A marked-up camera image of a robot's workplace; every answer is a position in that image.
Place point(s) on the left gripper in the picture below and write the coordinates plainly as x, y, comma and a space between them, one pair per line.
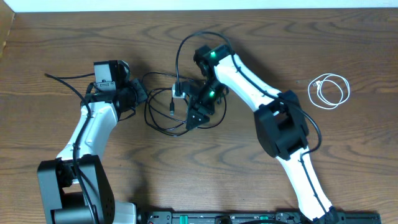
142, 93

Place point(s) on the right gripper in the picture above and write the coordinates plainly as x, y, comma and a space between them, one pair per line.
200, 105

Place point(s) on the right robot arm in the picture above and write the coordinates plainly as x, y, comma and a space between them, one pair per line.
279, 120

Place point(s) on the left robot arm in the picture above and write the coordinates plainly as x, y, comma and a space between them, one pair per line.
74, 187

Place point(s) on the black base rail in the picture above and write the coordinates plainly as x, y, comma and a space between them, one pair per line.
168, 217

